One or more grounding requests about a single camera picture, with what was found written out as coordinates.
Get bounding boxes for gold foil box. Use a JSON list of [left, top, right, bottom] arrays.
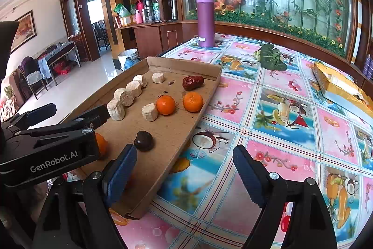
[[312, 63, 372, 122]]

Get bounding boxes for brown cardboard tray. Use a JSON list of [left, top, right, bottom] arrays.
[[64, 57, 222, 219]]

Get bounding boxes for fruit pattern tablecloth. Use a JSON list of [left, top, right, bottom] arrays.
[[117, 35, 372, 248]]

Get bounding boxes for large dried red date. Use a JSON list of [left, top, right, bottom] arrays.
[[182, 76, 204, 91]]

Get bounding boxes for green leafy vegetable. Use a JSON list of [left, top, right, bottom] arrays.
[[253, 43, 287, 71]]

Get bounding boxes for purple spray cans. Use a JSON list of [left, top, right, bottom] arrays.
[[362, 54, 373, 79]]

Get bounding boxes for dark plum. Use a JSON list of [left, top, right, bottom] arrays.
[[133, 130, 154, 152]]

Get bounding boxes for purple thermos bottle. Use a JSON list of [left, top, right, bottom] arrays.
[[196, 0, 215, 48]]

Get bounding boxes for framed wall picture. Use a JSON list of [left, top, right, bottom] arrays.
[[11, 10, 37, 53]]

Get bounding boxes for orange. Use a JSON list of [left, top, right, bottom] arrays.
[[156, 95, 176, 116], [183, 92, 204, 113], [95, 133, 108, 158]]

